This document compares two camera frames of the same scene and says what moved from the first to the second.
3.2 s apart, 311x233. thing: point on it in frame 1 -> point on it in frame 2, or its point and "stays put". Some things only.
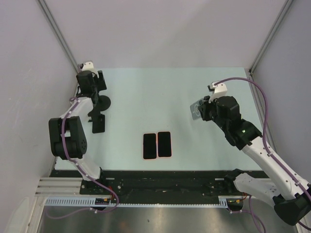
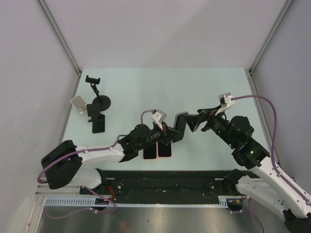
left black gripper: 101,85 -> 167,134
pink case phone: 149,146 stays put
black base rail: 172,184 stays put
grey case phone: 195,111 -> 180,124
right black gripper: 204,107 -> 194,120
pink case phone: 164,144 stays put
